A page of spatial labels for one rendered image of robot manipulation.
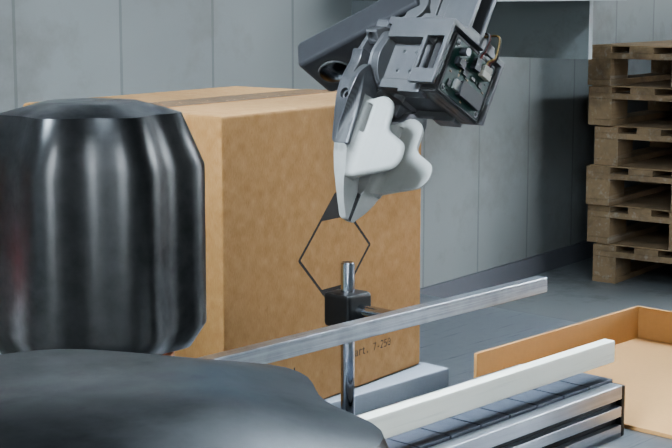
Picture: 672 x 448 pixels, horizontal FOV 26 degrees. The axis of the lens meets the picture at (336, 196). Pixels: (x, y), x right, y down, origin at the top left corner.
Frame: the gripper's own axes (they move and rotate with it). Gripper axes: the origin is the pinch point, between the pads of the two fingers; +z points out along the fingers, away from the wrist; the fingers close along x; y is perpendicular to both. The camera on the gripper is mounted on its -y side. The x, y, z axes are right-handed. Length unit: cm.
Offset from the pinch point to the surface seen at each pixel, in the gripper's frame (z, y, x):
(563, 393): 4.5, 4.2, 29.2
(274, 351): 11.8, -2.6, 1.2
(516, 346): -2.1, -12.1, 43.4
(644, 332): -12, -11, 65
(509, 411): 8.2, 4.0, 22.7
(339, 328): 7.8, -2.6, 7.1
